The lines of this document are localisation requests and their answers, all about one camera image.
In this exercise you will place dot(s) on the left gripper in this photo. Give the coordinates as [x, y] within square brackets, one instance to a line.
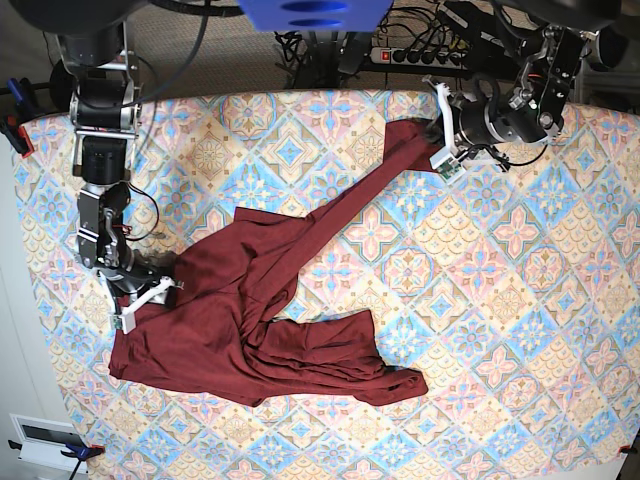
[465, 127]

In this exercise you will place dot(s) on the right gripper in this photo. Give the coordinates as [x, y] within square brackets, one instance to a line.
[153, 281]

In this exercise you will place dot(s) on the maroon t-shirt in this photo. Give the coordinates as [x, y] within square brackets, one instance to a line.
[225, 334]

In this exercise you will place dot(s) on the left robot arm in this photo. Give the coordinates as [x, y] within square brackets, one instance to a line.
[548, 58]

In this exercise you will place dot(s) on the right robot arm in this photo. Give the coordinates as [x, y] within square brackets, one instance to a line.
[97, 51]

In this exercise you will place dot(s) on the white power strip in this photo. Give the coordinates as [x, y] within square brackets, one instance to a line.
[415, 57]

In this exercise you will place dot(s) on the patterned tablecloth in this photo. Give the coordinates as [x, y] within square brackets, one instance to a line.
[515, 293]

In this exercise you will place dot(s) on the blue clamp lower left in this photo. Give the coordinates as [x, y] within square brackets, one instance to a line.
[75, 452]

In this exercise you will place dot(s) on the blue clamp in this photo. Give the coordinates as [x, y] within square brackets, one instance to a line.
[24, 110]
[75, 452]

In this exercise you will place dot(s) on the white floor vent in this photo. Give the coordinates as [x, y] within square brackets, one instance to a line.
[42, 442]

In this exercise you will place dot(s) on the blue clamp upper left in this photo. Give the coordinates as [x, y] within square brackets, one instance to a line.
[24, 110]

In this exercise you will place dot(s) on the orange clamp right edge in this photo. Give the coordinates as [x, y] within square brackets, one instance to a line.
[628, 450]

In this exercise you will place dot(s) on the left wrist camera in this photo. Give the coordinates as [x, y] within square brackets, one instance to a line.
[447, 167]

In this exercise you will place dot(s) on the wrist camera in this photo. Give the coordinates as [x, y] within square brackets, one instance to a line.
[124, 322]
[447, 167]

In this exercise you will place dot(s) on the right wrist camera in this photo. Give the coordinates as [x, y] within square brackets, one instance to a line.
[124, 322]

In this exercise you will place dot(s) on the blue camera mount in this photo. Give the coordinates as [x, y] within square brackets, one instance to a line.
[315, 15]

